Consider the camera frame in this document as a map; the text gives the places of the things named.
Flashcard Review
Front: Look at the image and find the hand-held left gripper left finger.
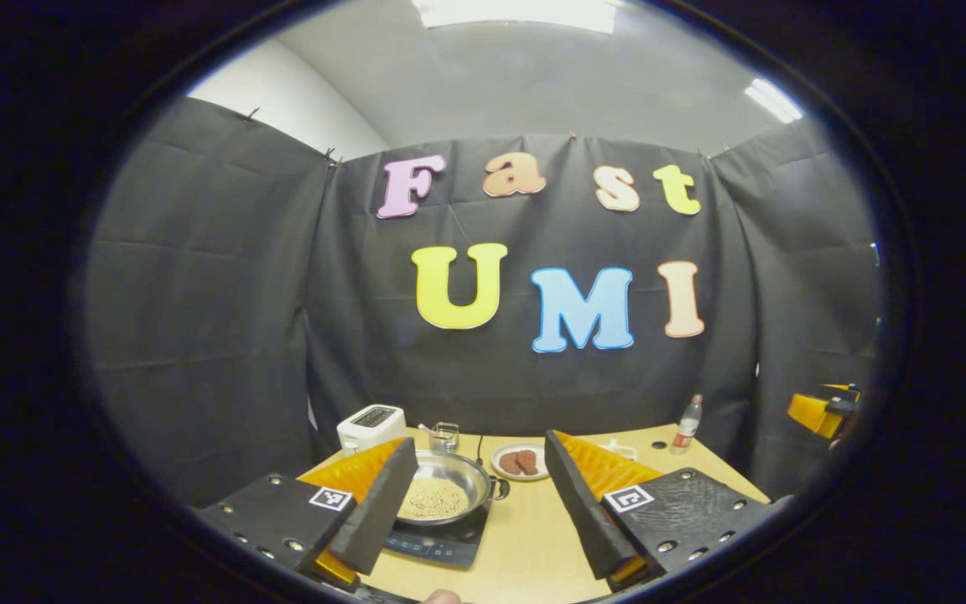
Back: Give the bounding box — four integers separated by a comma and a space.
198, 436, 421, 592

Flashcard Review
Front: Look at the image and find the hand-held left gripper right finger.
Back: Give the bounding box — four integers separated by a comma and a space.
543, 430, 790, 592

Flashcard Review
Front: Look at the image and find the black induction cooktop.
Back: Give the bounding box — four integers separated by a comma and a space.
382, 503, 492, 570

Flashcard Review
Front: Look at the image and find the steel pot with black handles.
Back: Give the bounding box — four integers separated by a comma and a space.
397, 450, 511, 528

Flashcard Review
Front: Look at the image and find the pile of soybeans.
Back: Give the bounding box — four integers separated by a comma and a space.
399, 476, 470, 521

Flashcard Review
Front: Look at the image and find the white toaster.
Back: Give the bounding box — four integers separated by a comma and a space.
336, 404, 408, 456

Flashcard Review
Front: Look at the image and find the white round plate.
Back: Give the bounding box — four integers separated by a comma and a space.
491, 442, 553, 482

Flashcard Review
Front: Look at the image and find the clear bottle with red label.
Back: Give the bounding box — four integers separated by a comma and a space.
671, 394, 704, 456

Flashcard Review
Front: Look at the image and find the small ceiling light panel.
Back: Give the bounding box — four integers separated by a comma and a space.
743, 78, 805, 124

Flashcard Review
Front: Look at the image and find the large ceiling light panel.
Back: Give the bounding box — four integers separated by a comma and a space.
412, 0, 618, 34

